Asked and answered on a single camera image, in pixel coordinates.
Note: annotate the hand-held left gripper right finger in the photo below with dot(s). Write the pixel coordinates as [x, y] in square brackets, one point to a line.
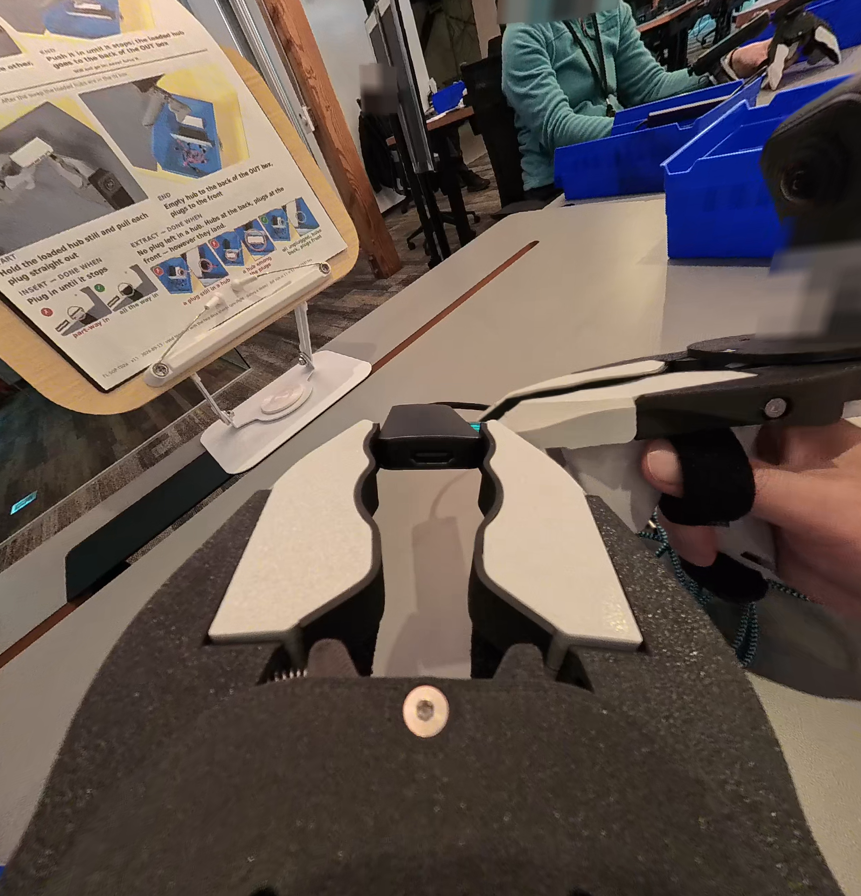
[549, 567]

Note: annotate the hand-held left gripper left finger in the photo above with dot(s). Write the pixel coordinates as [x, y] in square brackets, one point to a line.
[304, 560]

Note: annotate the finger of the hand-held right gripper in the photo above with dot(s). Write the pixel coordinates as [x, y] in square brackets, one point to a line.
[598, 413]
[584, 378]

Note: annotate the wide grey usb hub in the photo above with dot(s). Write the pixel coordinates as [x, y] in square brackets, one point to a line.
[423, 427]

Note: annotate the blue bin with black divider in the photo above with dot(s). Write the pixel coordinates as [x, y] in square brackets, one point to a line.
[717, 203]
[612, 168]

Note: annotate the person's right hand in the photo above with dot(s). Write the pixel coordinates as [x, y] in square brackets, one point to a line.
[822, 504]

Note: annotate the wooden document stand white base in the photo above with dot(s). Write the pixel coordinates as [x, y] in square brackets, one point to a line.
[332, 371]

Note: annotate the black office chair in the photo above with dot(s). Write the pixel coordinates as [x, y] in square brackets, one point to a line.
[465, 217]

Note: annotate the dark furniture legs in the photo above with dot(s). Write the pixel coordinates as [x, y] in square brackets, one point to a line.
[434, 210]

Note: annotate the glass floor partition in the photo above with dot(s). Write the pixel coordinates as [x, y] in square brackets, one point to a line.
[88, 448]

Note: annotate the black mesh chair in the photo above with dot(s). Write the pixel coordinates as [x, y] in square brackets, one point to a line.
[486, 140]

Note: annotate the brown wooden desk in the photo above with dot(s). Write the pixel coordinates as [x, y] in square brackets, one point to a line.
[451, 115]

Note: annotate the small blue box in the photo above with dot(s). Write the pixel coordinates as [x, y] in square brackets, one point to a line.
[448, 96]

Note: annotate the grey standing panel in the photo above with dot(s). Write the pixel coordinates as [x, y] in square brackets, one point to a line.
[409, 84]

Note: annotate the printed instruction sheet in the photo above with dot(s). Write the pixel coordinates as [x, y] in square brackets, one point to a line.
[122, 210]

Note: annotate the wooden post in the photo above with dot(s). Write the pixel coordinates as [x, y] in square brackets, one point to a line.
[332, 140]

